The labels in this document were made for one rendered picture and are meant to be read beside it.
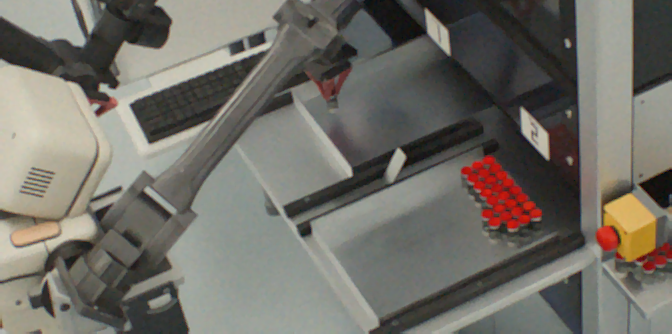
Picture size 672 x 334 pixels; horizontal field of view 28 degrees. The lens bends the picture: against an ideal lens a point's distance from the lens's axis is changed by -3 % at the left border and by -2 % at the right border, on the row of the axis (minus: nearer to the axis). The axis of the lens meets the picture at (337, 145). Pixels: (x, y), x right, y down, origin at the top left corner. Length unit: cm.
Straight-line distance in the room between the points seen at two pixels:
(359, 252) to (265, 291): 120
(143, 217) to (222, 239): 177
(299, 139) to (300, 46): 64
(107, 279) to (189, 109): 91
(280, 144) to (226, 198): 123
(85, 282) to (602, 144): 80
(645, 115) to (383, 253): 52
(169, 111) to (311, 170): 42
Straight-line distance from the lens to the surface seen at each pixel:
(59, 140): 192
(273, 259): 356
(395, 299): 222
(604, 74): 199
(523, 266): 223
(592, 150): 210
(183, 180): 189
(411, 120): 254
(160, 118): 275
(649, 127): 213
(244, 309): 346
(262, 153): 253
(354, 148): 250
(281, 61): 192
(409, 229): 233
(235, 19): 290
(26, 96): 197
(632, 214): 212
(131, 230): 189
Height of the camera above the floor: 254
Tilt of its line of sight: 41 degrees down
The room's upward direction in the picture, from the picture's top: 11 degrees counter-clockwise
